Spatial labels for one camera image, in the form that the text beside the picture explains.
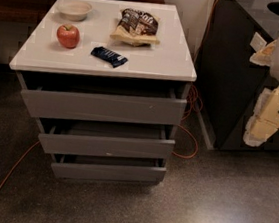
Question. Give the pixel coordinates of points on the grey middle drawer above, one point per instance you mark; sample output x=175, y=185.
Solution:
x=106, y=139

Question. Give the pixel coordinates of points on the grey bottom drawer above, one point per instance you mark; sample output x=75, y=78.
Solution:
x=147, y=170

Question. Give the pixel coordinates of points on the white label on bin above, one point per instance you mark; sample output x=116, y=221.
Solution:
x=257, y=42

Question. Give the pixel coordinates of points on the black trash bin cabinet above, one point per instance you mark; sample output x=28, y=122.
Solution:
x=228, y=82

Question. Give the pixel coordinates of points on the red apple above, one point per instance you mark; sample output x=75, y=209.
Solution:
x=68, y=35

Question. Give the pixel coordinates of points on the grey drawer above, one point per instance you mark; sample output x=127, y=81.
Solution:
x=101, y=107
x=106, y=139
x=147, y=170

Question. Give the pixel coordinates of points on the brown chip bag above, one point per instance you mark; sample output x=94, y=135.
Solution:
x=136, y=28

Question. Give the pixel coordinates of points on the grey drawer cabinet white top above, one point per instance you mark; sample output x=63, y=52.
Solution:
x=107, y=82

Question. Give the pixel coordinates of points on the grey top drawer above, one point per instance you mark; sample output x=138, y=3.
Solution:
x=101, y=107

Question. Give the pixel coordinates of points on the dark blue snack bar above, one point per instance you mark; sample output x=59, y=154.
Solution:
x=110, y=56

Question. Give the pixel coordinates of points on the white paper bowl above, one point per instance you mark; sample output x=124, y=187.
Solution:
x=74, y=10

